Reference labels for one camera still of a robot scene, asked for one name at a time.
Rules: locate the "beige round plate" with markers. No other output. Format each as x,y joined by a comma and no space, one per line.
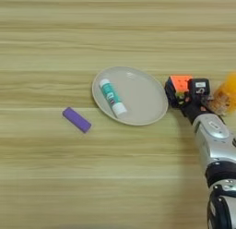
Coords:
141,97

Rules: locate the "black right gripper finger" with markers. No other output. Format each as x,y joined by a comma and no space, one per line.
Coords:
210,101
171,92

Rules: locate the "orange juice bottle white cap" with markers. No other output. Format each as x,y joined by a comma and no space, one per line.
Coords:
226,95

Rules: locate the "white teal glue stick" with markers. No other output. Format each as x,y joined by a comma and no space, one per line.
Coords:
112,97

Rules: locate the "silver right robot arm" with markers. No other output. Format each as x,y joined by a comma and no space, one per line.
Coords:
215,146

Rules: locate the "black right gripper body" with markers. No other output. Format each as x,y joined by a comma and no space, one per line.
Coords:
193,109

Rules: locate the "purple rectangular block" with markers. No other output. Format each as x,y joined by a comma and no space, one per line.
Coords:
76,120

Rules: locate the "colourful puzzle cube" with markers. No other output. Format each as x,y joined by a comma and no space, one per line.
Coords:
181,82

